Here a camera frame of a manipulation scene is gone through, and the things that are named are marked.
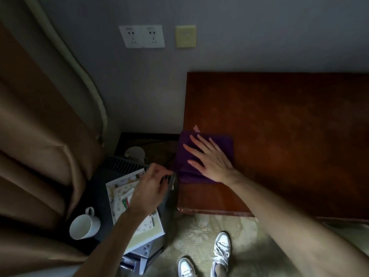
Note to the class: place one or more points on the white mug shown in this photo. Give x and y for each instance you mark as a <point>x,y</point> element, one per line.
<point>83,226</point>

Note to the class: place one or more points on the purple cloth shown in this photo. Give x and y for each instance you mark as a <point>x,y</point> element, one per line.
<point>225,144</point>

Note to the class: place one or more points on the white round object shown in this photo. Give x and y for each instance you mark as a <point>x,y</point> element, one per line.
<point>135,154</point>

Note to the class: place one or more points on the person's left forearm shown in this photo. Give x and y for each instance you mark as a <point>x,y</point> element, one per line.
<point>112,248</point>

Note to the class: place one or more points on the person's right hand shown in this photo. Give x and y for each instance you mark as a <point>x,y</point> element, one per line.
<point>216,167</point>

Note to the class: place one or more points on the red green medicine box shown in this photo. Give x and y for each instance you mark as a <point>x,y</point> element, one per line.
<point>126,202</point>

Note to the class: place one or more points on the dark side table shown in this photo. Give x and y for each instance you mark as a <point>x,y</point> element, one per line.
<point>155,145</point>

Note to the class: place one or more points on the beige wall plate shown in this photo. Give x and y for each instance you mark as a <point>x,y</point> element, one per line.
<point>186,36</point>

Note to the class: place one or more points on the brown wooden table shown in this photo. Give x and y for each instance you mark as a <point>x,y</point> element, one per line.
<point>288,126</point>

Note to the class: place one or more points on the white sneaker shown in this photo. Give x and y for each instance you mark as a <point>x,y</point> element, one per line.
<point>222,248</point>
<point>186,268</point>

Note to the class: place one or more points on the person's left hand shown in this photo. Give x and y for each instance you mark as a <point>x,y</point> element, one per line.
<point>147,193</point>

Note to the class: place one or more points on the person's right forearm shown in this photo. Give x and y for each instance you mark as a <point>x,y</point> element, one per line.
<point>294,227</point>

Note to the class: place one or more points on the black appliance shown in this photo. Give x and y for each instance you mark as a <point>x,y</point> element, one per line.
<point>99,193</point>

